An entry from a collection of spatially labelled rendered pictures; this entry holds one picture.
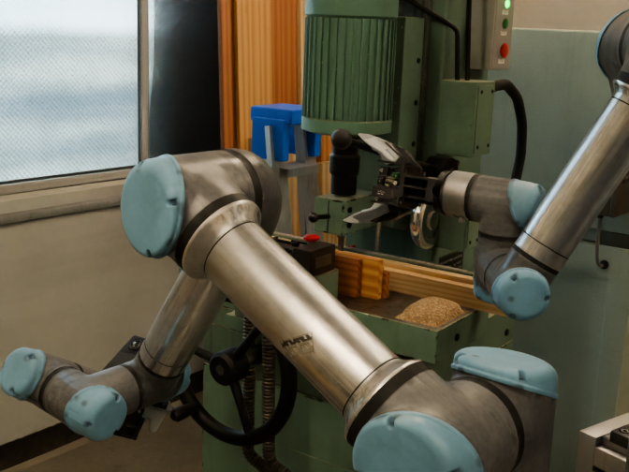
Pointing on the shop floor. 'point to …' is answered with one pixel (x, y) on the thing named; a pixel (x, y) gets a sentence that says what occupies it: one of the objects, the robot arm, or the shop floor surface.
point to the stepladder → (265, 131)
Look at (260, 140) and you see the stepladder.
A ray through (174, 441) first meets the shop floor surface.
